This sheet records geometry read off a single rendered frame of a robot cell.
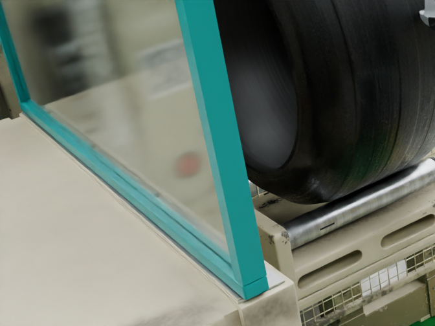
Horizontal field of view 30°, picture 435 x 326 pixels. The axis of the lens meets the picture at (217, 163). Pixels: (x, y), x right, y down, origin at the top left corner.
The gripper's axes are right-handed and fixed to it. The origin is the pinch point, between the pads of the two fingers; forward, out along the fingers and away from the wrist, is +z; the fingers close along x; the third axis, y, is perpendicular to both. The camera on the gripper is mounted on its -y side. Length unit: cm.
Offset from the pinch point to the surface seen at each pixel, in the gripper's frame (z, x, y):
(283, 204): 45, 7, -38
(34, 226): -24, 65, 1
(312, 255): 15.5, 18.5, -34.9
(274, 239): 11.8, 26.1, -27.5
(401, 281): 70, -35, -84
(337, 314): 70, -14, -84
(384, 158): 7.1, 7.0, -20.4
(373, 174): 10.0, 7.6, -23.5
